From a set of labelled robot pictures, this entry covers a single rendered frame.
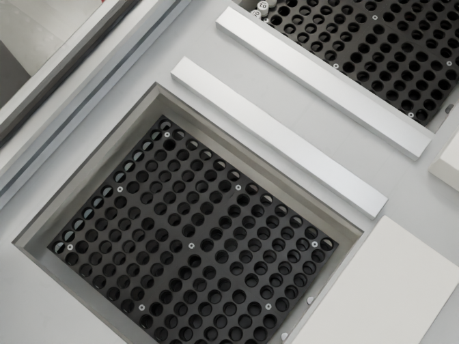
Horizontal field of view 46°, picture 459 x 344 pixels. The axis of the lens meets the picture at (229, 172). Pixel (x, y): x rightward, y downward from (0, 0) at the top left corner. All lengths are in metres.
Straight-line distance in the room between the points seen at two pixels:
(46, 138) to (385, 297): 0.32
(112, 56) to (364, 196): 0.26
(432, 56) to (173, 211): 0.32
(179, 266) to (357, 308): 0.17
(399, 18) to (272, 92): 0.18
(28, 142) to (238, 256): 0.22
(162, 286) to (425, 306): 0.23
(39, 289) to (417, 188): 0.34
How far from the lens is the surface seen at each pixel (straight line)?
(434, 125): 0.66
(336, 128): 0.52
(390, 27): 0.63
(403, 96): 0.60
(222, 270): 0.52
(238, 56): 0.54
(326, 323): 0.47
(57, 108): 0.50
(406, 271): 0.48
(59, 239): 0.56
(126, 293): 0.54
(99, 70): 0.51
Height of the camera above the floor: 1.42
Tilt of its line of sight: 73 degrees down
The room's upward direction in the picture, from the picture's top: 7 degrees counter-clockwise
